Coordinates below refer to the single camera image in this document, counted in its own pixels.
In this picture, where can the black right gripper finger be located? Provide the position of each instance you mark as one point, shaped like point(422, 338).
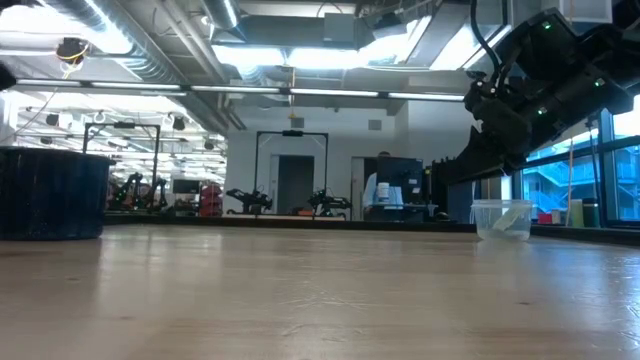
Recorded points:
point(475, 165)

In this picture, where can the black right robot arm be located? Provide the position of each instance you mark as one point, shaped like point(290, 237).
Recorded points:
point(575, 65)

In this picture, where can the black background robot arm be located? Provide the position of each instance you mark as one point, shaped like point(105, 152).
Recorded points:
point(247, 199)
point(330, 201)

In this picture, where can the orange black background robot arm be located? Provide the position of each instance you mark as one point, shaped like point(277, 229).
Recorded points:
point(156, 195)
point(125, 192)

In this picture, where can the black round bin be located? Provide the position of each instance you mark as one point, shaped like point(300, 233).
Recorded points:
point(50, 195)

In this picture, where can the black upright panel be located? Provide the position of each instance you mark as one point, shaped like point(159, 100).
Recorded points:
point(440, 195)

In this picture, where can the clear plastic container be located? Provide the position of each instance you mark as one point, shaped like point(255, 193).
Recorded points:
point(502, 220)

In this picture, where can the black cabinet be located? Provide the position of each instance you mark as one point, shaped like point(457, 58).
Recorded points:
point(400, 175)

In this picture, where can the red small object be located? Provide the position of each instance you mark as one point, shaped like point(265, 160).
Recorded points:
point(545, 218)

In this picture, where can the white canister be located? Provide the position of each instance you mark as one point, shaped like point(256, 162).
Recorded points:
point(383, 193)

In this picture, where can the standing person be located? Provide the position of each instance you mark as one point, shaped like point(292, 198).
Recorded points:
point(371, 187)

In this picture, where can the light green cup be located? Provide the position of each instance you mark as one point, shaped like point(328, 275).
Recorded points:
point(577, 213)

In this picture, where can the long ceiling light bar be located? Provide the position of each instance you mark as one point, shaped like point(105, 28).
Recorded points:
point(330, 92)

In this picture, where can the grey ceiling box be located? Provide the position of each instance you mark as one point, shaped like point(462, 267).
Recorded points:
point(339, 27)

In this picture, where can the red stacked bins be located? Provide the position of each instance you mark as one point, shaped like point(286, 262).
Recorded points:
point(211, 200)

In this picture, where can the black monitor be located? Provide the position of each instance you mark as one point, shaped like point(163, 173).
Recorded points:
point(186, 186)

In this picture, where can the black table edge rail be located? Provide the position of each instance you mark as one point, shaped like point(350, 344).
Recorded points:
point(250, 222)

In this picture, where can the silver ceiling duct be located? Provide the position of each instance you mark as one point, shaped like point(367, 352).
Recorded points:
point(222, 12)

